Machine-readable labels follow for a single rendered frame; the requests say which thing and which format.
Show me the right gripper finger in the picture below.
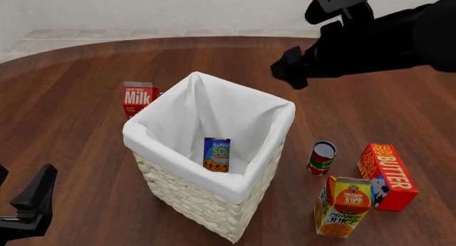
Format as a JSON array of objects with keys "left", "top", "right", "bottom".
[
  {"left": 283, "top": 46, "right": 305, "bottom": 68},
  {"left": 270, "top": 61, "right": 309, "bottom": 91}
]

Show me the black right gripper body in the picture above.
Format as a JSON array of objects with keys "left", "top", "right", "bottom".
[{"left": 302, "top": 21, "right": 345, "bottom": 79}]

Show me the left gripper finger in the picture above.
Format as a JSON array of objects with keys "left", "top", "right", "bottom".
[
  {"left": 9, "top": 163, "right": 58, "bottom": 223},
  {"left": 0, "top": 164, "right": 10, "bottom": 187}
]

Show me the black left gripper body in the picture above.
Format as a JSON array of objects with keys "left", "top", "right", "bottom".
[{"left": 0, "top": 215, "right": 49, "bottom": 243}]

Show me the red tomato sauce can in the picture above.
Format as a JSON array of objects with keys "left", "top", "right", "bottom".
[{"left": 306, "top": 140, "right": 338, "bottom": 176}]

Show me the blue alphabet soup can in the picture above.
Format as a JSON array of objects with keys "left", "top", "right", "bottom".
[{"left": 202, "top": 137, "right": 232, "bottom": 173}]

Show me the white wicker basket with liner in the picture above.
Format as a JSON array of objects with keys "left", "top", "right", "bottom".
[{"left": 122, "top": 71, "right": 296, "bottom": 244}]

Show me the red butter box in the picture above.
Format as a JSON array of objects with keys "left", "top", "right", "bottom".
[{"left": 357, "top": 143, "right": 420, "bottom": 212}]

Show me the red milk carton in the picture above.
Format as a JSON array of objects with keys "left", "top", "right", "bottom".
[{"left": 122, "top": 81, "right": 161, "bottom": 121}]

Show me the orange juice carton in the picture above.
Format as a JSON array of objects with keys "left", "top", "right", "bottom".
[{"left": 313, "top": 175, "right": 373, "bottom": 240}]

